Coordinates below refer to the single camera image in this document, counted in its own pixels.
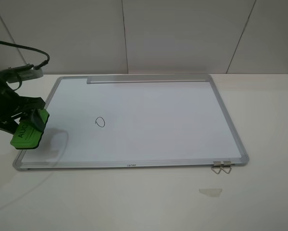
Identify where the clear tape piece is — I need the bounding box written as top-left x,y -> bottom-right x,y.
199,188 -> 222,198

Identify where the silver hanging clip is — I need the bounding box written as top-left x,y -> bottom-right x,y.
220,161 -> 232,174
211,161 -> 223,175

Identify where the white aluminium-framed whiteboard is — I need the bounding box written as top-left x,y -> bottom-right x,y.
13,74 -> 249,171

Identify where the right silver hanging clip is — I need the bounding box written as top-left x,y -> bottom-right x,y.
220,161 -> 232,174

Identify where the black camera cable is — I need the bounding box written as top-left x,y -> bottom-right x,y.
0,38 -> 50,70

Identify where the green foam whiteboard eraser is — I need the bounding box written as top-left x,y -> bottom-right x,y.
10,109 -> 50,150

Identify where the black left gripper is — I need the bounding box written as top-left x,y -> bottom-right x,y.
0,69 -> 46,135

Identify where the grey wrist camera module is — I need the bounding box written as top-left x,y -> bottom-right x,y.
7,64 -> 43,83

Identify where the left silver hanging clip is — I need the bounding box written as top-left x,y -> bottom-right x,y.
211,161 -> 223,175

